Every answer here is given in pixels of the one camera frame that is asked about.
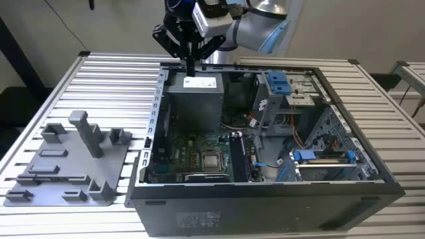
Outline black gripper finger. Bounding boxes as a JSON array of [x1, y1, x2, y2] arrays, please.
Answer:
[[152, 23, 192, 77], [191, 34, 228, 77]]

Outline black empty RAM slot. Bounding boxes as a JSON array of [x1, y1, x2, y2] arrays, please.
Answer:
[[229, 135, 240, 182]]

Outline blue plastic drive latch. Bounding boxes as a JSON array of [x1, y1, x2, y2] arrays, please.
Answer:
[[267, 71, 292, 97]]

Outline grey power supply unit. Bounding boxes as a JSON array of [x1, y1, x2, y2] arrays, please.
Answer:
[[165, 72, 225, 133]]

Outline metal drive cage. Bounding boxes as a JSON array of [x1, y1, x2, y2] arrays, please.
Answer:
[[251, 71, 332, 136]]

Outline green motherboard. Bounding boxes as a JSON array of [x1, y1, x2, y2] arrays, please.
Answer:
[[145, 131, 267, 184]]

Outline silver CPU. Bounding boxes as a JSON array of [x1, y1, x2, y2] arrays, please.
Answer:
[[203, 154, 223, 171]]

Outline hard disk in blue carrier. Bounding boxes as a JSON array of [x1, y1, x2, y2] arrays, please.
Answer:
[[292, 149, 360, 182]]

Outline black graphics card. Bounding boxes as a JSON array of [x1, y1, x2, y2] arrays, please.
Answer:
[[176, 172, 233, 184]]

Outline black box behind table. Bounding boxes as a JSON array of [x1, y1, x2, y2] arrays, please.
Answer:
[[368, 73, 401, 93]]

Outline grey parts rack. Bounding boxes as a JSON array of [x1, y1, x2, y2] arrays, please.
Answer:
[[3, 110, 133, 208]]

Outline metal side table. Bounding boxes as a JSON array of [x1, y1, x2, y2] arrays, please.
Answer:
[[386, 61, 425, 100]]

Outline black PC case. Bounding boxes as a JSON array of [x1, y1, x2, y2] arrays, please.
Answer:
[[124, 59, 406, 237]]

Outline thin black wall cable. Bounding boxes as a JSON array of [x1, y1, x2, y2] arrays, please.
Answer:
[[49, 0, 91, 53]]

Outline orange wires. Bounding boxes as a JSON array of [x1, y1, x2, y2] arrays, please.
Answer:
[[288, 112, 305, 149]]

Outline black cable with blue tab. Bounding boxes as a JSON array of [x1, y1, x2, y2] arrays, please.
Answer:
[[251, 161, 287, 170]]

